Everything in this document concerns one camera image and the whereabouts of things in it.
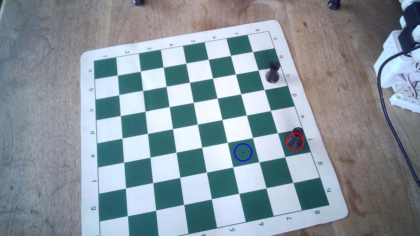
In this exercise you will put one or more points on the black chess rook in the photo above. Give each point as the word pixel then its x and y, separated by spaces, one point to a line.
pixel 297 131
pixel 272 77

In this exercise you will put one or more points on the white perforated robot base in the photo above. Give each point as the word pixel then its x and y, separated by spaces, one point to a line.
pixel 405 100

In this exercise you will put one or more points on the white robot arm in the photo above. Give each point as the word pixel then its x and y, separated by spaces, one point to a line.
pixel 390 49

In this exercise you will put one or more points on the green white chess board mat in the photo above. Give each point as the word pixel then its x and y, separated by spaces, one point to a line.
pixel 197 131

